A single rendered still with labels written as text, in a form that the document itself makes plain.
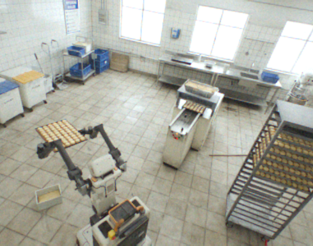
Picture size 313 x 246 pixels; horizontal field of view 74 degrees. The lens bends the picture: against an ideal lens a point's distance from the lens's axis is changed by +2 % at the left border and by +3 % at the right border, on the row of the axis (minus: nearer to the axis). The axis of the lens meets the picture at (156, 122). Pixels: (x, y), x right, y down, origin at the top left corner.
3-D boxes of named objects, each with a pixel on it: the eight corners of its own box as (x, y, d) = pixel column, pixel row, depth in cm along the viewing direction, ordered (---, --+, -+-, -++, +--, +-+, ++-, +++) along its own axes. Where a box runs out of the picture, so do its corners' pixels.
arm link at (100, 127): (93, 123, 220) (102, 120, 225) (92, 128, 232) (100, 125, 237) (112, 158, 210) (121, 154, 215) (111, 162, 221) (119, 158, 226)
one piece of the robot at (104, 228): (146, 243, 244) (155, 199, 197) (106, 280, 209) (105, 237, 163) (128, 221, 262) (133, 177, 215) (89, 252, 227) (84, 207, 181)
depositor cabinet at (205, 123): (186, 114, 532) (194, 84, 485) (213, 124, 511) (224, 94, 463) (166, 140, 434) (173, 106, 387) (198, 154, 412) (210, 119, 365)
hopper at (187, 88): (187, 86, 389) (188, 79, 381) (216, 95, 372) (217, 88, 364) (182, 91, 367) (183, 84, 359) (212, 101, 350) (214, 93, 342)
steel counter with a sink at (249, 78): (154, 86, 648) (160, 47, 579) (160, 79, 705) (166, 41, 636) (267, 114, 592) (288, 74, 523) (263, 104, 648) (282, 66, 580)
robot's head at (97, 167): (117, 167, 196) (111, 152, 195) (97, 178, 182) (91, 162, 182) (111, 167, 207) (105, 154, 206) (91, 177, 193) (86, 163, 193)
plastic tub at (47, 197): (38, 211, 275) (36, 204, 266) (37, 198, 290) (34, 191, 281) (63, 202, 289) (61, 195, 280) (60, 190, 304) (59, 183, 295)
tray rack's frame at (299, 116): (223, 224, 291) (283, 120, 191) (225, 196, 332) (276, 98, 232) (271, 244, 278) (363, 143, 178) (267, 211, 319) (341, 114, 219)
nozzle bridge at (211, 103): (180, 100, 412) (183, 84, 393) (214, 111, 390) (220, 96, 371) (173, 106, 387) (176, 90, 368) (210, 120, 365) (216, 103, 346)
